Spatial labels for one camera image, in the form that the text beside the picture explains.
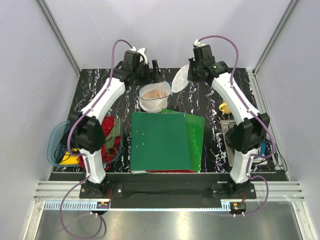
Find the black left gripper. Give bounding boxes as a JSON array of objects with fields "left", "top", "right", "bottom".
[{"left": 133, "top": 60, "right": 164, "bottom": 87}]

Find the beige bra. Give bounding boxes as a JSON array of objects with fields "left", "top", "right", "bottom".
[{"left": 142, "top": 89, "right": 168, "bottom": 100}]

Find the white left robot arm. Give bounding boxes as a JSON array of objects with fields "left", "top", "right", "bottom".
[{"left": 66, "top": 47, "right": 159, "bottom": 198}]

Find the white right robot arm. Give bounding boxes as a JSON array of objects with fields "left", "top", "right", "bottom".
[{"left": 187, "top": 43, "right": 270, "bottom": 199}]

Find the yellow tape roll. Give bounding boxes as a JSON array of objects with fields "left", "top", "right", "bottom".
[{"left": 218, "top": 102, "right": 232, "bottom": 114}]

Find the light green plastic folder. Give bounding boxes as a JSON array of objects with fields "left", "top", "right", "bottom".
[{"left": 154, "top": 110, "right": 205, "bottom": 173}]

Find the olive green garment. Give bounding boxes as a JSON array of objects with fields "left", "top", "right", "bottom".
[{"left": 104, "top": 118, "right": 122, "bottom": 150}]

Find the red garment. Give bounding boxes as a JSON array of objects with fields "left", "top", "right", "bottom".
[{"left": 78, "top": 115, "right": 123, "bottom": 171}]

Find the red folder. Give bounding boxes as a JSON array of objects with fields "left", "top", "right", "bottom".
[{"left": 143, "top": 169, "right": 195, "bottom": 173}]

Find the black garment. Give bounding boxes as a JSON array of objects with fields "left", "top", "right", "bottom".
[{"left": 59, "top": 130, "right": 70, "bottom": 153}]

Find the yellow garment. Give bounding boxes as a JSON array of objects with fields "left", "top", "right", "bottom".
[{"left": 59, "top": 151, "right": 80, "bottom": 165}]

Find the blue plastic basket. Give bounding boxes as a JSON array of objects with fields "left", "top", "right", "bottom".
[{"left": 47, "top": 120, "right": 123, "bottom": 169}]

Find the black round camera lens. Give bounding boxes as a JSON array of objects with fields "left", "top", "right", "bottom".
[{"left": 224, "top": 124, "right": 237, "bottom": 151}]

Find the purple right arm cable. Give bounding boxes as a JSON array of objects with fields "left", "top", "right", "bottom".
[{"left": 197, "top": 34, "right": 276, "bottom": 217}]

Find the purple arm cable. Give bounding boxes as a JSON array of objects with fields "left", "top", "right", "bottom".
[
  {"left": 197, "top": 34, "right": 276, "bottom": 217},
  {"left": 59, "top": 38, "right": 136, "bottom": 238}
]

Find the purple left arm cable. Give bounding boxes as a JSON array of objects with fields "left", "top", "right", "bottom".
[{"left": 59, "top": 38, "right": 136, "bottom": 238}]

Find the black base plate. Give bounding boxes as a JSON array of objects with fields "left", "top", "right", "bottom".
[{"left": 80, "top": 173, "right": 257, "bottom": 200}]

